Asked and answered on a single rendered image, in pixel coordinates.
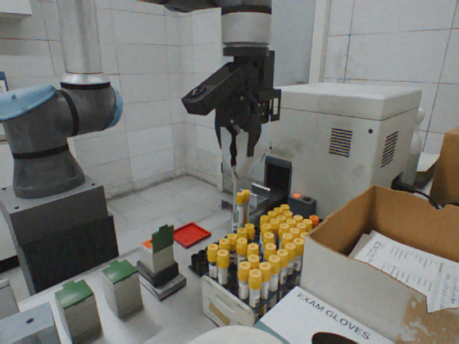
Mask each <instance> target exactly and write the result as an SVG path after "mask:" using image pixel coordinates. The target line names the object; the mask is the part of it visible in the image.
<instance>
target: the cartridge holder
mask: <svg viewBox="0 0 459 344"><path fill-rule="evenodd" d="M135 268H136V269H137V271H138V273H139V280H140V281H141V282H142V283H143V284H144V285H145V286H146V287H147V288H148V289H149V290H150V291H151V292H152V293H153V294H154V295H155V296H156V297H157V298H159V300H161V299H163V298H164V297H165V296H167V295H169V294H171V293H172V292H173V291H174V290H176V289H179V288H180V287H181V286H183V285H185V284H186V283H187V280H186V277H185V276H184V275H183V274H181V273H180V270H179V263H177V262H176V261H175V260H174V264H173V265H170V266H168V268H166V269H163V270H162V271H160V272H158V273H157V274H153V273H152V272H151V271H150V270H149V269H147V268H146V267H145V266H144V265H143V264H142V263H140V260H138V261H136V266H135Z"/></svg>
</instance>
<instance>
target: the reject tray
mask: <svg viewBox="0 0 459 344"><path fill-rule="evenodd" d="M210 236H211V233H210V232H208V231H206V230H205V229H204V228H203V227H200V226H198V225H197V224H195V223H194V222H193V221H191V222H189V223H188V224H186V225H184V226H180V227H178V228H177V229H174V241H176V242H178V243H179V244H180V245H181V246H183V247H184V248H190V247H191V246H193V245H195V244H196V243H199V242H201V241H202V240H204V239H206V238H209V237H210Z"/></svg>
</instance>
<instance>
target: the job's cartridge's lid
mask: <svg viewBox="0 0 459 344"><path fill-rule="evenodd" d="M173 244H174V225H171V226H168V224H165V225H163V226H160V227H159V231H157V232H155V233H152V254H154V253H158V252H159V251H161V250H162V249H164V248H167V247H169V246H171V245H173Z"/></svg>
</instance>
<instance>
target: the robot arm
mask: <svg viewBox="0 0 459 344"><path fill-rule="evenodd" d="M133 1H138V2H141V1H142V2H149V3H153V4H157V5H161V6H163V5H164V7H165V8H166V9H167V10H169V11H173V12H181V13H190V12H192V11H196V10H202V9H214V8H221V21H222V43H223V45H225V47H223V57H234V62H227V63H226V64H224V65H223V67H221V68H220V69H218V70H217V72H215V73H213V74H212V75H211V76H210V77H208V78H207V79H205V80H204V81H203V82H202V83H200V84H199V85H198V86H197V87H196V88H194V89H193V90H190V91H189V93H188V94H187V95H186V96H184V97H183V98H181V101H182V103H183V106H184V107H185V109H186V111H187V112H188V113H189V114H193V115H204V116H206V115H208V114H209V113H211V111H213V110H214V109H215V110H216V117H215V130H216V136H217V141H218V143H219V147H220V149H222V153H223V157H224V159H225V161H226V163H227V165H228V166H229V170H230V171H231V173H232V167H233V166H234V165H236V167H235V170H234V171H235V173H236V174H237V176H238V178H239V180H241V179H243V177H244V176H245V175H246V173H247V172H248V171H249V168H250V166H251V164H252V163H253V162H254V161H256V160H257V159H259V158H260V157H262V155H263V154H264V153H265V149H266V148H265V145H264V144H263V143H261V142H258V140H259V138H260V136H261V129H262V124H267V123H268V121H269V115H270V122H274V121H277V120H279V112H280V100H281V89H278V88H274V63H275V51H269V48H268V47H267V46H268V45H270V44H271V35H272V0H133ZM54 5H55V9H56V14H57V26H58V30H59V34H60V39H61V51H62V55H63V60H64V64H65V73H64V75H63V76H62V77H61V78H60V79H59V81H60V85H61V89H56V88H54V85H53V84H40V85H35V86H31V87H26V88H20V89H17V90H10V91H8V92H5V93H2V94H0V120H1V122H2V125H3V130H4V132H5V135H6V137H7V142H8V145H9V147H10V149H11V153H12V158H13V161H14V166H13V175H12V185H13V191H14V193H15V195H16V196H17V197H19V198H23V199H35V198H40V197H49V196H52V195H58V194H60V193H63V192H66V191H70V190H72V189H73V188H76V187H78V186H79V185H81V184H82V183H83V182H84V181H85V177H84V172H83V170H82V168H81V167H80V165H79V164H78V163H77V160H76V159H75V158H74V157H73V155H72V152H71V151H70V148H69V144H68V142H67V138H70V137H74V136H80V135H83V134H89V133H92V132H96V131H103V130H106V129H109V128H112V127H113V126H115V125H116V124H117V123H118V122H119V120H120V118H121V116H122V112H123V102H122V99H121V96H120V95H118V94H119V92H118V90H117V89H116V88H115V87H114V86H112V85H111V81H110V79H108V77H107V76H106V75H104V74H103V67H102V55H101V49H100V36H99V30H98V18H97V5H96V0H54ZM274 98H278V99H279V101H278V113H277V114H274ZM270 101H271V107H270ZM241 129H243V131H242V132H240V130H241Z"/></svg>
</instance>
